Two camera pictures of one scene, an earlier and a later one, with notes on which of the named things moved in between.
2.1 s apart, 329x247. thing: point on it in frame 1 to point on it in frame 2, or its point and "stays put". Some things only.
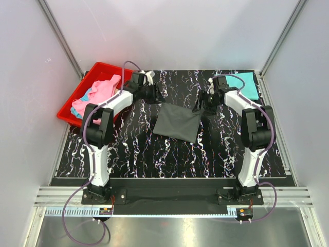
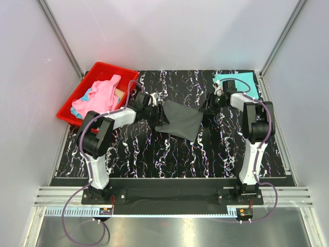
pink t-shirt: (101, 90) stays put
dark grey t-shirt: (178, 122) stays put
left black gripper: (156, 95) to (160, 117)
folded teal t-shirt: (249, 89) stays put
